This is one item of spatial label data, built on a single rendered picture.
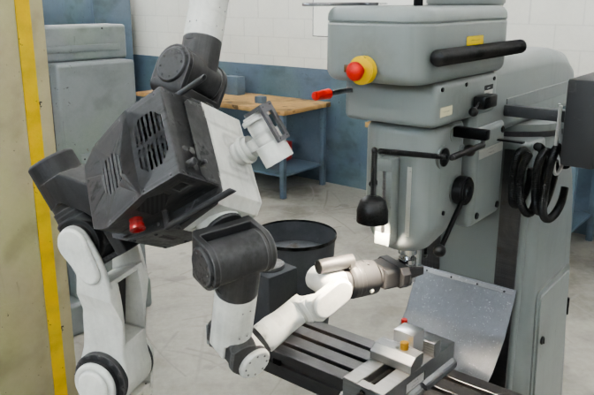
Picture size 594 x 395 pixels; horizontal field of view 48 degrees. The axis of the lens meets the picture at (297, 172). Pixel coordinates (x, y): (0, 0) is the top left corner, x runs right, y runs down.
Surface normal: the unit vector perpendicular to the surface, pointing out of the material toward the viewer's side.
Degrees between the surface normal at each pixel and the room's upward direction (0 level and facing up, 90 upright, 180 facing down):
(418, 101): 90
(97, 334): 90
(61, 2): 90
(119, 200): 74
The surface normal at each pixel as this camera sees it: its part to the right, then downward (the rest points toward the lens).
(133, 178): -0.73, -0.11
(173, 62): -0.49, -0.23
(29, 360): 0.78, 0.15
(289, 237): 0.11, 0.18
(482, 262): -0.62, 0.20
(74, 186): -0.33, 0.24
